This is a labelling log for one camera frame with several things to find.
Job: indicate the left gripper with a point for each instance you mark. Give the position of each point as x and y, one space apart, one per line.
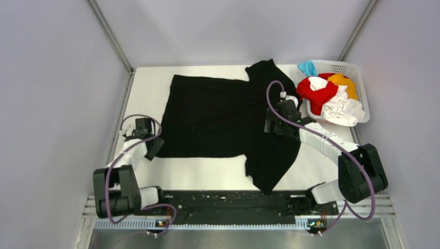
159 143

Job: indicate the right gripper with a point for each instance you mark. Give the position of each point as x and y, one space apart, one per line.
277 129

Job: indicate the black t shirt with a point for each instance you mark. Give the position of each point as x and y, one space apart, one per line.
224 118

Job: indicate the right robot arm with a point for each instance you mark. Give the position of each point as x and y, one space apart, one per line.
360 170

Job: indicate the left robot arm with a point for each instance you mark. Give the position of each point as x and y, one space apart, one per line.
116 191

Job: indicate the red t shirt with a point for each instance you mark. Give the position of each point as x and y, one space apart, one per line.
317 90

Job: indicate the light blue t shirt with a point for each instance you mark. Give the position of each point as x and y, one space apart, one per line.
307 68

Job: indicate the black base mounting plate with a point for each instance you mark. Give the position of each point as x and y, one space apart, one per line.
246 207

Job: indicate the white t shirt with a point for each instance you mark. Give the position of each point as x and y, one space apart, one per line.
341 110

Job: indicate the yellow t shirt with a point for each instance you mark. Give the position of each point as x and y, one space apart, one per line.
342 80

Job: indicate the white plastic laundry basket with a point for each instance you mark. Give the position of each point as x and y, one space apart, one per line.
349 70

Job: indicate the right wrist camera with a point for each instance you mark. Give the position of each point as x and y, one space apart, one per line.
285 97

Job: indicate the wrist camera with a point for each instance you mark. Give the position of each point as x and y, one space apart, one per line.
285 97
127 132

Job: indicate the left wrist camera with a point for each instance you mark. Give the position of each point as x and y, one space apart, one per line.
127 132

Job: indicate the left corner metal post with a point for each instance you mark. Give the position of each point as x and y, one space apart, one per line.
110 36

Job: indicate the corner metal post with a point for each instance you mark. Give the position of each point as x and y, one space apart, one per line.
110 36
369 9

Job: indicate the aluminium frame rail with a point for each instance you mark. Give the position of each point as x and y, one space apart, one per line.
382 231

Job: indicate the right corner metal post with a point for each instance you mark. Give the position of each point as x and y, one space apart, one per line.
369 9

